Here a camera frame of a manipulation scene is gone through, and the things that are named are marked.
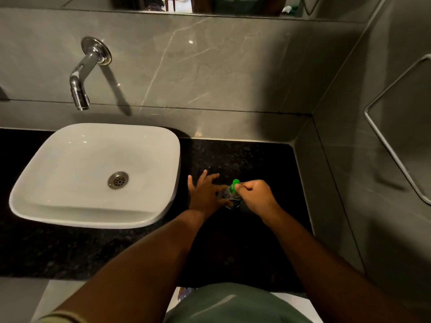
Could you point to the person's left hand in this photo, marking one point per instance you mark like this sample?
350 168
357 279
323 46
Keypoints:
203 200

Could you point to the person's right hand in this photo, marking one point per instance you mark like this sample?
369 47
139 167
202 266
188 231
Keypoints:
259 200

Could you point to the person's left thumb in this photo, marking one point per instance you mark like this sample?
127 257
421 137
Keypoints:
226 202

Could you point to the person's left little finger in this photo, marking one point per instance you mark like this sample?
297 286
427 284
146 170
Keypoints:
191 184

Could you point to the person's right fingers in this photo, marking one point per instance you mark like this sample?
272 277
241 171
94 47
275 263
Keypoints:
245 188

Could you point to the person's left middle finger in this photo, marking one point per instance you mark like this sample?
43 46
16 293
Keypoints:
212 178

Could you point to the small clear bottle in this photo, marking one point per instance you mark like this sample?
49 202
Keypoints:
232 199

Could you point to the green bottle cap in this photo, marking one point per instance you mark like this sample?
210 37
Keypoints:
234 184

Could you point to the person's left forearm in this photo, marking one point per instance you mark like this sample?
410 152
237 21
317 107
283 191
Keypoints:
141 269

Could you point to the person's right forearm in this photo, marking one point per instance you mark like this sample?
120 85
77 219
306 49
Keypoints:
330 272

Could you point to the chrome sink drain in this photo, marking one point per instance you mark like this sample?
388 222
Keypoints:
118 180

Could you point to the green shirt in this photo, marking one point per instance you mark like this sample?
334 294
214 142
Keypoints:
232 304

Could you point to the white ceramic sink basin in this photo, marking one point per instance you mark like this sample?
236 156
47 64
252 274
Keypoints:
77 158

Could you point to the metal towel rail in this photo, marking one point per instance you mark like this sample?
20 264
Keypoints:
387 142

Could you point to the chrome wall faucet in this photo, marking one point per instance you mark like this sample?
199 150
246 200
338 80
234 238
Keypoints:
88 62

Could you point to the wall mirror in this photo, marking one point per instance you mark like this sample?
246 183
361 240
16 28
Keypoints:
94 1

